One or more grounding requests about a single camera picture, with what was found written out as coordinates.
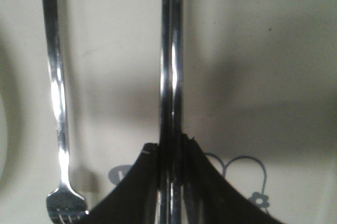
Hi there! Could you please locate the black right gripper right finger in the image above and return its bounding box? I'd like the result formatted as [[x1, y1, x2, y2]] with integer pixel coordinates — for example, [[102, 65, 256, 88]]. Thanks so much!
[[181, 134, 280, 223]]

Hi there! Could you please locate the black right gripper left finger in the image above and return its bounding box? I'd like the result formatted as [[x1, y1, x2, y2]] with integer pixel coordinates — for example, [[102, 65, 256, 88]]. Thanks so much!
[[78, 143, 158, 224]]

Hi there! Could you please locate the steel fork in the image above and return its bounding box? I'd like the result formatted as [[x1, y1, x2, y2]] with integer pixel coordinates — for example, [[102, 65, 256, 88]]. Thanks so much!
[[42, 0, 88, 223]]

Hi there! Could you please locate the beige rabbit serving tray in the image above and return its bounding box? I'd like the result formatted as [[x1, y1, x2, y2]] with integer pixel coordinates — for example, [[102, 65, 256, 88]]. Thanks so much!
[[1, 0, 336, 223]]

